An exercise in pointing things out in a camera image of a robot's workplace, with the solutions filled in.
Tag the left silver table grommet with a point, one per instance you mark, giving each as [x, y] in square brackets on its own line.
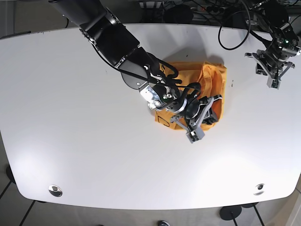
[55, 191]

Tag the silver table grommet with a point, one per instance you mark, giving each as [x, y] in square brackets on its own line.
[259, 189]
[55, 191]

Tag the blue shoe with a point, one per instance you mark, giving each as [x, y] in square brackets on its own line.
[162, 223]

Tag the right silver table grommet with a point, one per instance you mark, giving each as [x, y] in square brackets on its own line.
[259, 189]

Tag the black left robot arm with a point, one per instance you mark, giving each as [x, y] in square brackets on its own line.
[270, 13]

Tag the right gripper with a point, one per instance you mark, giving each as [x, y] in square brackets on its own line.
[189, 111]

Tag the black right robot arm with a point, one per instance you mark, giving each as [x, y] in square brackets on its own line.
[156, 80]

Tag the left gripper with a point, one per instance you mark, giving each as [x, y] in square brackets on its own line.
[273, 61]

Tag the black round stand base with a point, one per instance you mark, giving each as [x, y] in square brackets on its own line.
[229, 213]

